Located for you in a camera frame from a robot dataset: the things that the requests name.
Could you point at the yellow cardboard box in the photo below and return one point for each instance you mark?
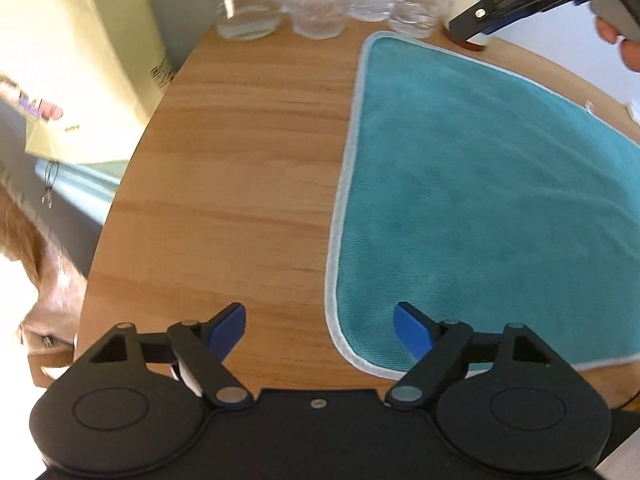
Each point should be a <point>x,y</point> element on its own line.
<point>87,75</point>

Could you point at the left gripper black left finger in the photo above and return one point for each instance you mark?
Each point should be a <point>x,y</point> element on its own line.
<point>200,349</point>

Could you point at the person right hand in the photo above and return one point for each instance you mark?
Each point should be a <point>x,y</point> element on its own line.
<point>629,50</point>

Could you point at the teal towel white trim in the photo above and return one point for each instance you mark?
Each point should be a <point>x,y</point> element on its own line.
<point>478,195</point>

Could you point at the brown paper bag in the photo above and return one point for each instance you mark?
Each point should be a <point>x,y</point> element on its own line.
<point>49,327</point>

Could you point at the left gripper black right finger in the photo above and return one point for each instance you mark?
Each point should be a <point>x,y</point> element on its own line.
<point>439,349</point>

